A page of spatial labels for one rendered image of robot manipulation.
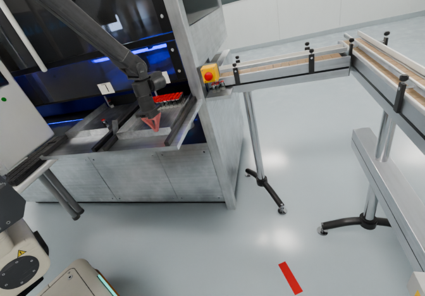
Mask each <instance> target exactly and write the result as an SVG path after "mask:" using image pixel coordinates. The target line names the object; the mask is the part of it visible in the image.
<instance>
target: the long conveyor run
mask: <svg viewBox="0 0 425 296"><path fill-rule="evenodd" d="M389 34H390V31H386V32H384V36H385V37H384V39H383V40H381V41H378V40H376V39H374V38H372V37H370V36H368V35H367V34H365V33H363V32H361V31H359V30H358V32H357V35H359V36H361V37H359V38H356V39H354V38H353V37H351V36H350V35H349V34H347V33H345V34H344V38H346V39H347V40H342V41H340V40H339V41H338V44H343V47H347V51H345V53H346V54H347V55H348V56H351V62H350V72H351V74H352V75H353V76H354V77H355V78H356V79H357V81H358V82H359V83H360V84H361V85H362V86H363V87H364V88H365V89H366V90H367V91H368V93H369V94H370V95H371V96H372V97H373V98H374V100H375V101H376V102H377V103H378V104H379V105H380V106H381V107H382V108H383V109H384V111H385V112H386V113H387V114H388V115H389V116H390V118H391V119H392V120H393V121H394V122H395V123H396V124H397V125H398V126H399V127H400V129H401V130H402V131H403V132H404V133H405V134H406V136H408V138H409V139H411V141H412V142H413V143H414V144H415V145H416V146H417V148H418V149H419V150H420V151H421V152H422V153H423V154H424V155H425V67H424V66H423V65H420V64H419V63H417V62H415V61H413V60H412V59H410V58H408V57H406V56H404V55H403V54H401V53H399V52H397V51H396V50H394V49H392V48H390V47H388V46H387V45H388V35H389Z"/></svg>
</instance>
